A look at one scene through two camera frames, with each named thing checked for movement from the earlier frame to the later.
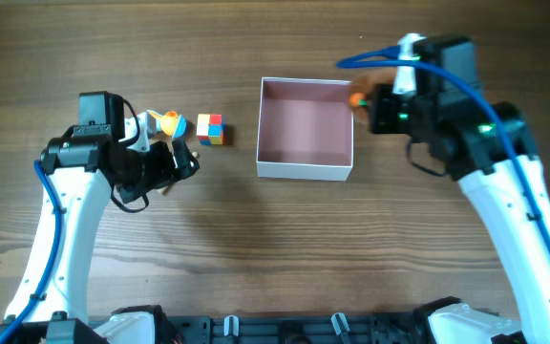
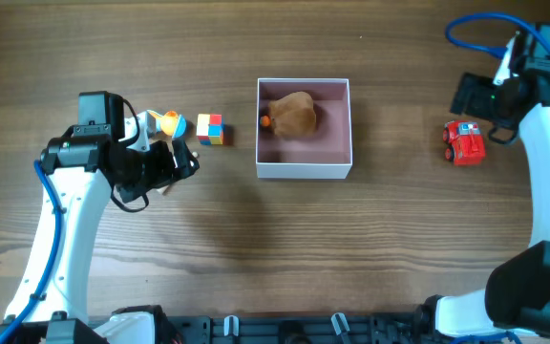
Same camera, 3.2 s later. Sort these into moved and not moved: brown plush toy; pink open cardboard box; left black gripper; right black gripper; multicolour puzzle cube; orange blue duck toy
Moved: right black gripper; brown plush toy
Not moved: left black gripper; orange blue duck toy; pink open cardboard box; multicolour puzzle cube
